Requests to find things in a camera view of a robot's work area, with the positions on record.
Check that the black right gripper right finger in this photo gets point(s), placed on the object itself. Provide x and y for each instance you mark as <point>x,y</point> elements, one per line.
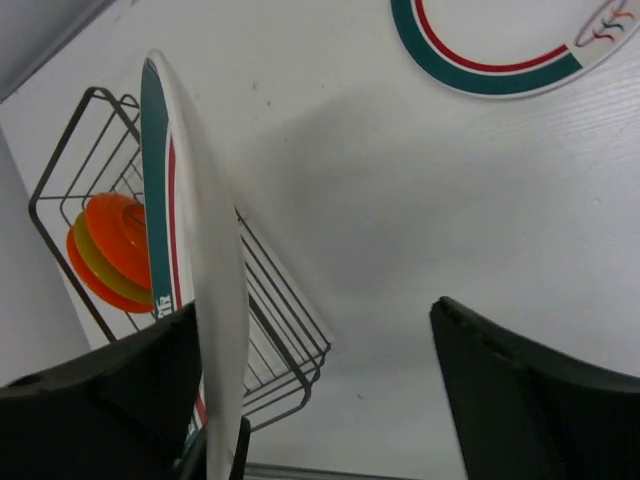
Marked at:
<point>525,411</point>

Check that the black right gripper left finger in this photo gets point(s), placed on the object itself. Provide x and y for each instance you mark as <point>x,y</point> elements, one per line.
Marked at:
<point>118,412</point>

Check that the white plate green rim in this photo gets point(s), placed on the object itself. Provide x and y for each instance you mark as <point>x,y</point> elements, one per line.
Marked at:
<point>195,248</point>

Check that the orange plate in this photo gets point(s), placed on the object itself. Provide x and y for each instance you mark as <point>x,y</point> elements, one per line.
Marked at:
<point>117,224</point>
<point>97,286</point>

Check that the yellow patterned plate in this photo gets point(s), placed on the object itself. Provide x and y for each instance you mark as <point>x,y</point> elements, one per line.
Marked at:
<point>101,267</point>

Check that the white plate red characters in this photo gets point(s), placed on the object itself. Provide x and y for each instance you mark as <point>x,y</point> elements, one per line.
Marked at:
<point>512,49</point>

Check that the orange plate front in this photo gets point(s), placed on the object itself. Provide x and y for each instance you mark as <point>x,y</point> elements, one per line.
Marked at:
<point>97,286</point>

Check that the wire dish rack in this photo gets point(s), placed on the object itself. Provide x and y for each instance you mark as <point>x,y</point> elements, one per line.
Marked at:
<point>99,150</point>

